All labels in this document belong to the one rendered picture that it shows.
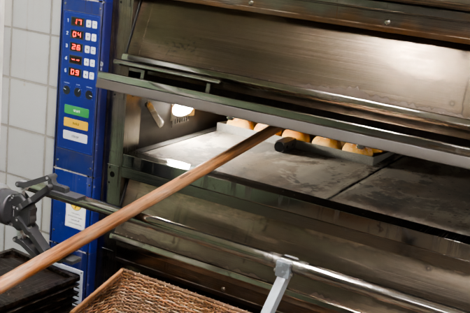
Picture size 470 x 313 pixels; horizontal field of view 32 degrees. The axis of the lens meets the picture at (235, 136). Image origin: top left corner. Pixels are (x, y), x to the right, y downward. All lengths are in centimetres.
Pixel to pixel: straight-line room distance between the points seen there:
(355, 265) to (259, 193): 31
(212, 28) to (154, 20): 18
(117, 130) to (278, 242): 57
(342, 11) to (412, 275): 66
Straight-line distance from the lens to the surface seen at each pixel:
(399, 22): 192
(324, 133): 185
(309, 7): 200
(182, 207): 228
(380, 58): 195
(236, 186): 215
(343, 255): 209
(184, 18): 219
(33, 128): 254
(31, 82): 253
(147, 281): 234
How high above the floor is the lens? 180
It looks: 14 degrees down
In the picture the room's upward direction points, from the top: 6 degrees clockwise
